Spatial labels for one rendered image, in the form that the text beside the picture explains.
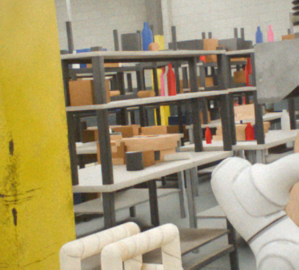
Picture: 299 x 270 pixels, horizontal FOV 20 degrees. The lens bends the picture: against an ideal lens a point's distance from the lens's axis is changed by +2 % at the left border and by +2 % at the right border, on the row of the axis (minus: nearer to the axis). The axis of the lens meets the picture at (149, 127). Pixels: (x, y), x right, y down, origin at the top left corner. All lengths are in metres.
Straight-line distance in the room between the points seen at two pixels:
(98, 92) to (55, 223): 2.25
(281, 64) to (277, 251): 0.48
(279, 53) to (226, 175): 0.37
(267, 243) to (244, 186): 0.12
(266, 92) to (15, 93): 0.74
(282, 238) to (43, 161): 0.94
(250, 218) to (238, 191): 0.06
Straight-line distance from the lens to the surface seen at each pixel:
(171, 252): 1.41
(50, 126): 2.44
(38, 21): 2.44
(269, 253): 1.66
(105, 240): 1.38
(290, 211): 2.07
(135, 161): 5.29
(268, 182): 1.68
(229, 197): 1.71
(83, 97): 4.69
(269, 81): 1.95
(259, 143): 6.61
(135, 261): 1.46
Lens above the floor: 1.45
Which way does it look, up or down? 3 degrees down
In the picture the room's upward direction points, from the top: 5 degrees counter-clockwise
